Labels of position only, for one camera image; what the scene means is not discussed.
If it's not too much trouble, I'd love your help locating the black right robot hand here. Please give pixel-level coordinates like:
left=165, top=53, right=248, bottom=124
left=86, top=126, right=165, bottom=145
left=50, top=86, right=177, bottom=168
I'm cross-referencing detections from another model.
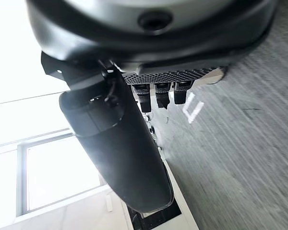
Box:
left=24, top=0, right=279, bottom=214

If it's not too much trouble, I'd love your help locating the window with grey frame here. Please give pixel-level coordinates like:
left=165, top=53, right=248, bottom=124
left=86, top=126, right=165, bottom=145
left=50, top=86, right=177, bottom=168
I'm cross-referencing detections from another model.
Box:
left=16, top=133, right=104, bottom=217

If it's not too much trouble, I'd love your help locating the white wall socket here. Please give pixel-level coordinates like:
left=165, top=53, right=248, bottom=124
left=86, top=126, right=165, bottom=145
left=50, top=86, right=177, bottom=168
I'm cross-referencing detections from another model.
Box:
left=105, top=194, right=114, bottom=213

